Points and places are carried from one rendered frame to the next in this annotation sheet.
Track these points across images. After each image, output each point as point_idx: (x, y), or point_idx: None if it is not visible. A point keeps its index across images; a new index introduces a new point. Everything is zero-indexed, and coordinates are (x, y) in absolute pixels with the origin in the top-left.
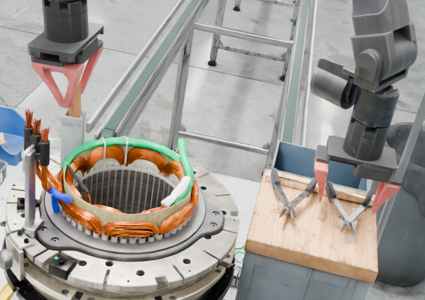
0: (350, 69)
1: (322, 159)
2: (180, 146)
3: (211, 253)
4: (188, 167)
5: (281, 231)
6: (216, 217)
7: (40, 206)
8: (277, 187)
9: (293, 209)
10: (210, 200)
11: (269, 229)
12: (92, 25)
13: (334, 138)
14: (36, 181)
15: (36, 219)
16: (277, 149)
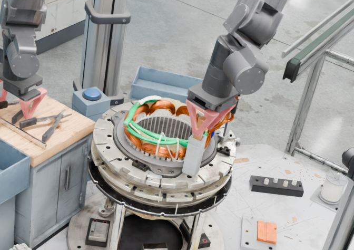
0: (33, 32)
1: (37, 90)
2: (129, 119)
3: (133, 104)
4: (133, 108)
5: (70, 119)
6: (118, 115)
7: (217, 146)
8: (53, 126)
9: (59, 113)
10: (111, 127)
11: (76, 122)
12: (196, 90)
13: (22, 85)
14: (215, 165)
15: (221, 135)
16: (2, 171)
